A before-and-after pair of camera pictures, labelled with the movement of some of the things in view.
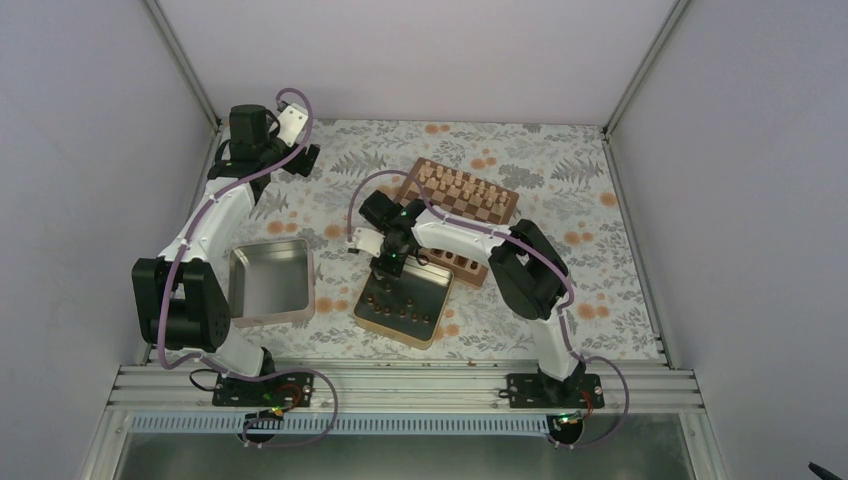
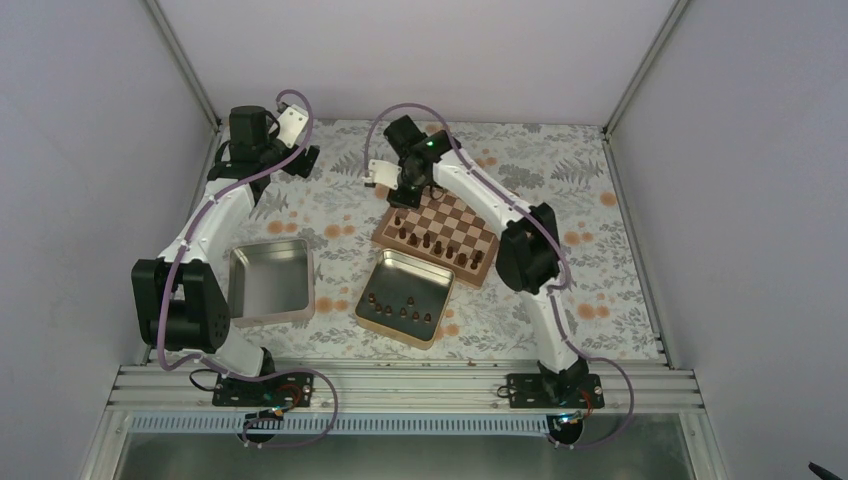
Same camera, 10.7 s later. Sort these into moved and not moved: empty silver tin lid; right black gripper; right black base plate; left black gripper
Moved: right black gripper
Not moved: empty silver tin lid; left black gripper; right black base plate
